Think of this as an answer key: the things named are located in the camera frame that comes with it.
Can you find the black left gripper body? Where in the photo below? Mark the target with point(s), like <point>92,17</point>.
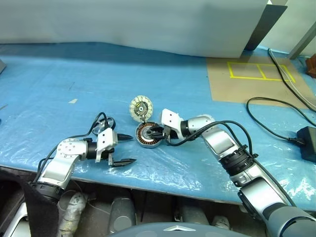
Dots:
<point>111,159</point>

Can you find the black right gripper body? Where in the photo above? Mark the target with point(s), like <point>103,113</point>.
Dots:
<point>173,135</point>

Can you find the grey motor housing base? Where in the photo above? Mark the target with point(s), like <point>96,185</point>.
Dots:
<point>143,138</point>

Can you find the round motor housing lid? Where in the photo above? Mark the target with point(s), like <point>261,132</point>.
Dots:
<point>141,108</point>

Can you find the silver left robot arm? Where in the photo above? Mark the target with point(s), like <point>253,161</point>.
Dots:
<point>66,148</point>

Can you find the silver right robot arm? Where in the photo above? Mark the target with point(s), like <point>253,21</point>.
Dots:
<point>217,140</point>

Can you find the grey rounded shape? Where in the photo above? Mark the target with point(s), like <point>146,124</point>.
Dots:
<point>122,214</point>
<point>195,214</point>
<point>72,212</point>

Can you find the small white tape scrap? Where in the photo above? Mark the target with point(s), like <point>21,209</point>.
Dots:
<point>73,101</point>

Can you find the brown cardboard sheet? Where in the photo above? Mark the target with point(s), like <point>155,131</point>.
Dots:
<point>232,89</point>

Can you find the blue plastic table sheet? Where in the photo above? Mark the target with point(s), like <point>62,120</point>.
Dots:
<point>74,74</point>

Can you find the grey robot torso cover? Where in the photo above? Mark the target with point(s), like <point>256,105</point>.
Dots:
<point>172,230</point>

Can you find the white backdrop board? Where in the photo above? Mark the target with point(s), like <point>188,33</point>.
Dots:
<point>123,22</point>

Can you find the black power adapter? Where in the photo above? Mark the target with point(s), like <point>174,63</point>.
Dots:
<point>307,143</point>

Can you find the grey flat object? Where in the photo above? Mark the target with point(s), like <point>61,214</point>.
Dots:
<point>2,67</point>

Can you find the dark grey panel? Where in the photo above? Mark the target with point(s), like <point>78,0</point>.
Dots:
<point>269,24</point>

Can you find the brown wooden object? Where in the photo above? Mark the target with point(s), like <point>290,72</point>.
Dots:
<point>311,66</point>

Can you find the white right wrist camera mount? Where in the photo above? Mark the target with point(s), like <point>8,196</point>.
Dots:
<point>170,118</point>

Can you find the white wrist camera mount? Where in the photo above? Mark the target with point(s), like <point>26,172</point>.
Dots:
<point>170,118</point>
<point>106,138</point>

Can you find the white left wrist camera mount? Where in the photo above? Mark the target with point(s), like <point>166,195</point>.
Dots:
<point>106,138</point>

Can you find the grey metal post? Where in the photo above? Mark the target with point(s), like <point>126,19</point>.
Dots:
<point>302,42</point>

